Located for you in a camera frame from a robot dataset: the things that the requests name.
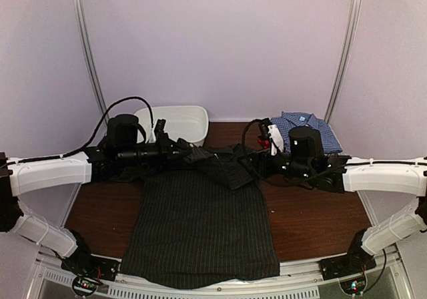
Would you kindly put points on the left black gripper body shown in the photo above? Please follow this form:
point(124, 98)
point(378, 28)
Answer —
point(143, 153)

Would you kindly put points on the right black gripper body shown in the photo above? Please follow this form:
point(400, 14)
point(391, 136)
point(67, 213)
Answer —
point(269, 171)

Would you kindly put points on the black pinstriped long sleeve shirt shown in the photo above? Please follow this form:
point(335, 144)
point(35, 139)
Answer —
point(204, 215)

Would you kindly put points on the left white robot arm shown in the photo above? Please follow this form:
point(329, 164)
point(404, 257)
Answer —
point(125, 144)

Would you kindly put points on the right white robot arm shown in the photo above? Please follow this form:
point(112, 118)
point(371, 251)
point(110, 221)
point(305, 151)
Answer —
point(306, 164)

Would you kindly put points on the red black folded shirt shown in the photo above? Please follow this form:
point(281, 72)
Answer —
point(265, 143)

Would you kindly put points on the white plastic tub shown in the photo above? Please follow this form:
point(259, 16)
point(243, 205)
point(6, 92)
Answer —
point(189, 122)

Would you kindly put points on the blue checked folded shirt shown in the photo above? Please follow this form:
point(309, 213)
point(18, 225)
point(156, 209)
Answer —
point(290, 120)

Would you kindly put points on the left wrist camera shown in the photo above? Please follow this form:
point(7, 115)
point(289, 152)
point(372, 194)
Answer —
point(158, 130)

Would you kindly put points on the front aluminium rail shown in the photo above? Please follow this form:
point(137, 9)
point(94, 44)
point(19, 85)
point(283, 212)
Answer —
point(384, 277)

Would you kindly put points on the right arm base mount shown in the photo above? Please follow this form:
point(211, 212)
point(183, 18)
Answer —
point(351, 268)

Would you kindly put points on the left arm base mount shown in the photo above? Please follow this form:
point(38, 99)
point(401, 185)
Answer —
point(86, 269)

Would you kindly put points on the left aluminium frame post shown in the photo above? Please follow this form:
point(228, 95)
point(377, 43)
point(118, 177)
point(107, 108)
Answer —
point(88, 55)

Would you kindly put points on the aluminium frame post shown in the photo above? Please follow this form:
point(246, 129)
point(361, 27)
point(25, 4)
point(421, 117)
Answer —
point(88, 55)
point(350, 33)

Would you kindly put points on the right aluminium frame post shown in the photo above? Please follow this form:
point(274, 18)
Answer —
point(350, 33)

